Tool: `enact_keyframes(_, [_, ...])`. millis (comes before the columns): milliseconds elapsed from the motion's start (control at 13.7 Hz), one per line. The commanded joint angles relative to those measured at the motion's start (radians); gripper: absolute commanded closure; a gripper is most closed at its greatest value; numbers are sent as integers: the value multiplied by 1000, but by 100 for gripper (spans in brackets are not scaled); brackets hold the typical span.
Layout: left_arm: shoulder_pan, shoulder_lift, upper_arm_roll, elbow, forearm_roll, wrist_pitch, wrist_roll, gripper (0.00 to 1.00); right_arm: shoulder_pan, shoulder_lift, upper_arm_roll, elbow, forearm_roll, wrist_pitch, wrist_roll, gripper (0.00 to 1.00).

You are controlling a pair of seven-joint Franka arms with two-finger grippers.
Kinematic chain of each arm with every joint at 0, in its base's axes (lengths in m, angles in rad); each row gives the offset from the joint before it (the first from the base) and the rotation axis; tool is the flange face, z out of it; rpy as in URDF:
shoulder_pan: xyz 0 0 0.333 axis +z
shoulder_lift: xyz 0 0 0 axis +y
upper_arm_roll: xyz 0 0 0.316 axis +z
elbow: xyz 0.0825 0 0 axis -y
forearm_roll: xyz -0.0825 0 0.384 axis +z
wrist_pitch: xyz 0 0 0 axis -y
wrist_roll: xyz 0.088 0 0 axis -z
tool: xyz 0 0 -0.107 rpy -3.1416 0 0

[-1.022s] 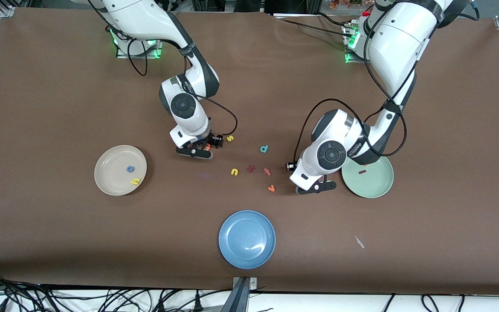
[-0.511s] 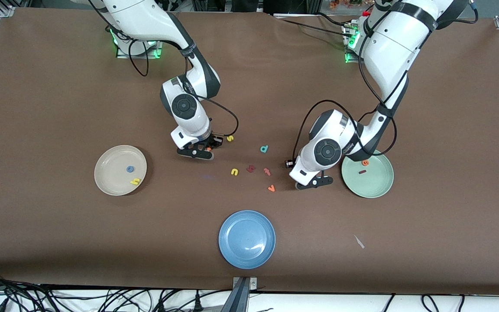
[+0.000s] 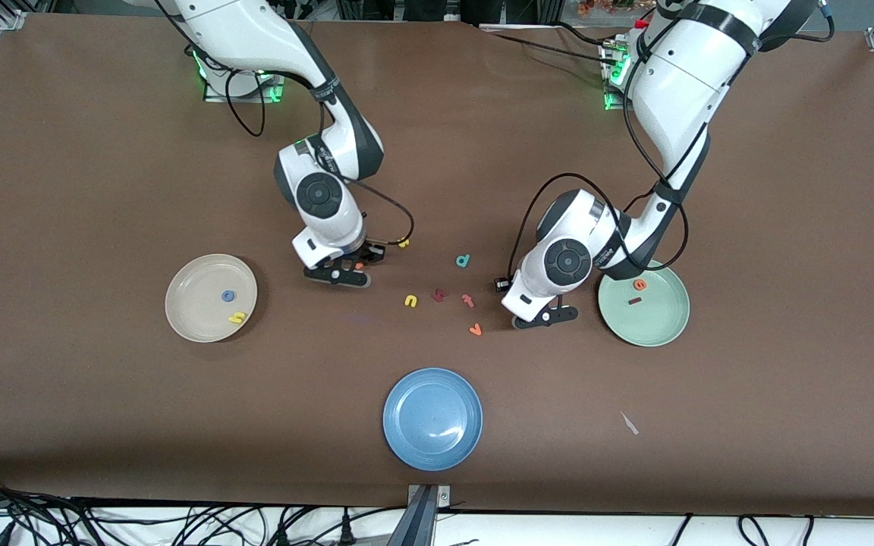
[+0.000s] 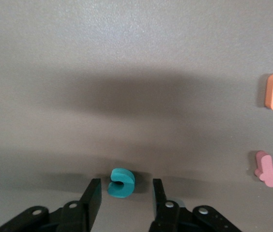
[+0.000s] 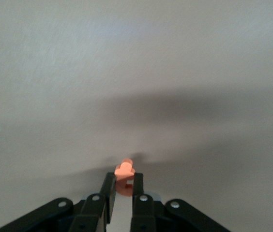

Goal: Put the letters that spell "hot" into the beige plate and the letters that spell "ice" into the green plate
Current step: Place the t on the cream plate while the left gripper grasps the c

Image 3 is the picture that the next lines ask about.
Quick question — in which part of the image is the orange decoration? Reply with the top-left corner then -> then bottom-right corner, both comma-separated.
577,0 -> 654,17

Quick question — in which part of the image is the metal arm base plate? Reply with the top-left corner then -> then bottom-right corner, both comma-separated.
203,72 -> 287,104
602,38 -> 639,111

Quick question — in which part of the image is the beige round plate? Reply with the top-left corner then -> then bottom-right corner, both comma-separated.
165,253 -> 259,344

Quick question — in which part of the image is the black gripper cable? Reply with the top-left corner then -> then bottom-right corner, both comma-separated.
508,0 -> 838,281
152,0 -> 415,247

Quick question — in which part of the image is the black metal frame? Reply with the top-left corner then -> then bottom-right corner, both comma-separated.
335,0 -> 563,24

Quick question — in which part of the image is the green round plate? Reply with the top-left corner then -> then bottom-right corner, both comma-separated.
597,257 -> 691,348

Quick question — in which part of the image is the brown table cover sheet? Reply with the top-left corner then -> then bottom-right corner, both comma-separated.
0,14 -> 874,518

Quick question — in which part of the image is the blue round plate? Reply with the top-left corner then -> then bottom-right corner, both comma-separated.
382,367 -> 484,472

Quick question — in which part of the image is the black base cable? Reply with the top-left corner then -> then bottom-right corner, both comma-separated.
483,21 -> 620,67

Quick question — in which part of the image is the grey metal camera mount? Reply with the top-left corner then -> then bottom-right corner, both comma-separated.
405,484 -> 453,546

